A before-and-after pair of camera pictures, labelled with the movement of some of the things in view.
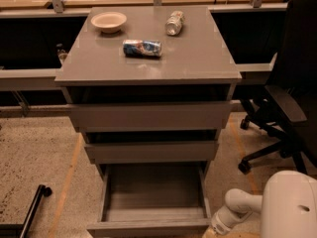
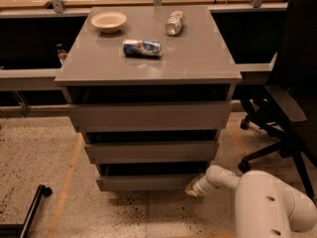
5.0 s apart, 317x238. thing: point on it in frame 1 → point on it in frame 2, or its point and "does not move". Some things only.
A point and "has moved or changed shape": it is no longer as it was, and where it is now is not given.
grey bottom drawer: [153, 200] has moved or changed shape
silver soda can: [173, 25] does not move
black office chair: [288, 108] does not move
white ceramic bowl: [109, 22] does not move
